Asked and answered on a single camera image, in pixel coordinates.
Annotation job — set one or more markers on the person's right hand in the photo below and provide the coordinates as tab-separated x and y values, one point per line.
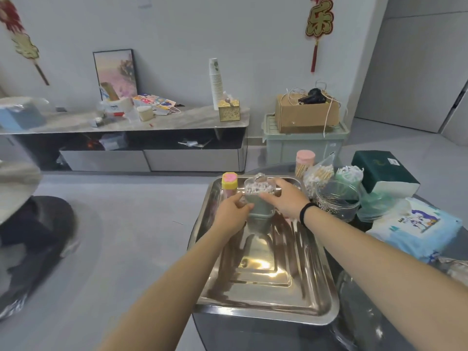
289	201

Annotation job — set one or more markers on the person's left hand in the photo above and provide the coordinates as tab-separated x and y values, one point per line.
230	219

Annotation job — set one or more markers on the green swab holder clear dome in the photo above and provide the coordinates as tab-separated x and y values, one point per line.
259	210

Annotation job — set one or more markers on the clear bag wooden cotton swabs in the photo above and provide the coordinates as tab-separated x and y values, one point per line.
318	177

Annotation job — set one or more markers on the pink bottle yellow lid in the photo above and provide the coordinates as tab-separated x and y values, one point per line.
229	180

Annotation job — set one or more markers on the pink lid toothpick jar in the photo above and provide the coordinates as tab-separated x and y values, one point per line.
305	158

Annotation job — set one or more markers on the clear round hairpin jar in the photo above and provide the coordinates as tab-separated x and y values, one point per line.
336	210

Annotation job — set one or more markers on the green bag white swabs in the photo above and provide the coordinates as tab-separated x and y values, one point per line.
349	175

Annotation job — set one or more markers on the stainless steel tray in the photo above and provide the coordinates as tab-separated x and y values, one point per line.
263	281

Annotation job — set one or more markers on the dark green tissue pack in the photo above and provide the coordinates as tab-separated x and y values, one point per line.
380	168

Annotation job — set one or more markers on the blue wet wipes pack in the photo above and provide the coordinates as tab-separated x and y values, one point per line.
417	230

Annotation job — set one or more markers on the person's right forearm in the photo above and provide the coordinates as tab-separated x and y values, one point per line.
384	277

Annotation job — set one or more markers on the person's left forearm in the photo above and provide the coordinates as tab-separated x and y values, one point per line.
172	296

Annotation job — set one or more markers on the black wrist band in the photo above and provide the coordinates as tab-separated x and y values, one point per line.
305	213

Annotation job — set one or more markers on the pale green storage bin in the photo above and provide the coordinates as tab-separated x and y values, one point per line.
303	148

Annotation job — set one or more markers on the grey low console cabinet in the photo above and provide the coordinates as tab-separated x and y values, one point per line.
183	160

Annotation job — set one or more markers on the brown cardboard box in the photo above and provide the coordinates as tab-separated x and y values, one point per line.
303	118

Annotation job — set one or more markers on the white papers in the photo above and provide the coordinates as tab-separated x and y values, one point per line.
188	143

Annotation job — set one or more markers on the gold tissue box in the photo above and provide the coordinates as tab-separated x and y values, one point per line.
229	112

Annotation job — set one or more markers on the black device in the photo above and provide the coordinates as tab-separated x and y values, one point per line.
313	96

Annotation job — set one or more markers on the cream round container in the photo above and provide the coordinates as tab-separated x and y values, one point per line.
145	114

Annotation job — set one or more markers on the stack of paper cups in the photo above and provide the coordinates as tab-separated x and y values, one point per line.
215	84

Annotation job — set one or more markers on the colourful cards pile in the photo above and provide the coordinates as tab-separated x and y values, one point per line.
155	102

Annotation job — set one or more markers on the clear plastic shelf container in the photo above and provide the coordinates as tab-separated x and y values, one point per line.
113	141

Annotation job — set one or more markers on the white carton blue label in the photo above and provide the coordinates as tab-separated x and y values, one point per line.
118	107

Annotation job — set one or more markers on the yellow open carton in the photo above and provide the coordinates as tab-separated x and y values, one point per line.
109	92

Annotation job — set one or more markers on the grey door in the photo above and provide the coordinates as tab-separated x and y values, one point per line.
413	69

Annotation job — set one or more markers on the framed pink painting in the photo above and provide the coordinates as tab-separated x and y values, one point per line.
115	71

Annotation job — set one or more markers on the round marble table black base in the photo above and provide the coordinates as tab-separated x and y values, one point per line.
36	233

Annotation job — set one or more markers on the blue storage box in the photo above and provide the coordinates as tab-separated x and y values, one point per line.
20	116

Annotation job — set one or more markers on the long red gold wall ornament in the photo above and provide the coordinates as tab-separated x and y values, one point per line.
23	45

